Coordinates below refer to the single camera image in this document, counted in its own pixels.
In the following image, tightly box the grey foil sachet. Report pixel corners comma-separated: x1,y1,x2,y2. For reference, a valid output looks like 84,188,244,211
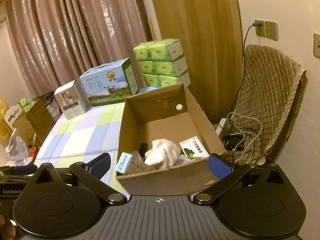
131,151,144,162

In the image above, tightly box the black lighter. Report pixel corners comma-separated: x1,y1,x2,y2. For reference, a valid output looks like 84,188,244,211
139,142,148,159

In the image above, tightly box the white cloth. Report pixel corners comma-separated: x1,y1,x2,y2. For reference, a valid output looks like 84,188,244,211
144,139,181,170

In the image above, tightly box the person's left hand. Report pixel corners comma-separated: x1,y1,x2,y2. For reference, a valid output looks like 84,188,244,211
1,199,16,240

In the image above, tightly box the white plastic bag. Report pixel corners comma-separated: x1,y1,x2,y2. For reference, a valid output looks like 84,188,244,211
5,128,33,166

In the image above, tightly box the checkered tablecloth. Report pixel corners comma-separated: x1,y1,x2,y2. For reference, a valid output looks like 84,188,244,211
35,103,130,197

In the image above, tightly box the light blue small box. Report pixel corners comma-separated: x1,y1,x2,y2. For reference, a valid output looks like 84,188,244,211
116,152,132,174

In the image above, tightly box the white green medicine box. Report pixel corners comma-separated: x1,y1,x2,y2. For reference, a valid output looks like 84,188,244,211
179,136,209,160

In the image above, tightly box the brown cardboard boxes stack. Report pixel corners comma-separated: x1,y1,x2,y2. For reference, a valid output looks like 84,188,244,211
13,100,54,146

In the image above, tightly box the yellow plastic bag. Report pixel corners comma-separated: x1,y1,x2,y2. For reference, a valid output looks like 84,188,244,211
0,96,12,143

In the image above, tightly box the white power strip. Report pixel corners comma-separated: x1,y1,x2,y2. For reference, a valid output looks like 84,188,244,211
216,118,229,140

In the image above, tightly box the white humidifier box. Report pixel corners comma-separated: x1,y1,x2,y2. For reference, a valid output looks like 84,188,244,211
54,79,92,120

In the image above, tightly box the brown cardboard box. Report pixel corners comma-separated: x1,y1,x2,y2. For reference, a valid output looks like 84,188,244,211
116,83,226,196

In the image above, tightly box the blue milk carton box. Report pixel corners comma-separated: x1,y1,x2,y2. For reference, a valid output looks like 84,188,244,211
80,58,139,106

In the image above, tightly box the quilted chair cover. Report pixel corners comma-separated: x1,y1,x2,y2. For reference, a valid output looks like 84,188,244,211
228,44,306,165

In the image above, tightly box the green tissue pack bundle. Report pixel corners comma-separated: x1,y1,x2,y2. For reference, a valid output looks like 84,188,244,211
133,38,191,88

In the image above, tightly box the brown curtain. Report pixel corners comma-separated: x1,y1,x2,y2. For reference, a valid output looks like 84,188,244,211
1,0,151,95

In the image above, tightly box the wooden door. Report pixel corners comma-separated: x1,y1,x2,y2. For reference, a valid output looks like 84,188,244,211
152,0,242,121

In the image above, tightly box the wall socket with plug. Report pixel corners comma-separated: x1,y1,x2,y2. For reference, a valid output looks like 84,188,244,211
254,20,266,37

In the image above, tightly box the black power cable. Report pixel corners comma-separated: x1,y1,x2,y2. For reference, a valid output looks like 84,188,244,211
226,22,262,120

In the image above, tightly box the wall switch plate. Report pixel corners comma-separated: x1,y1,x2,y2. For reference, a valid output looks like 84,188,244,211
313,33,320,59

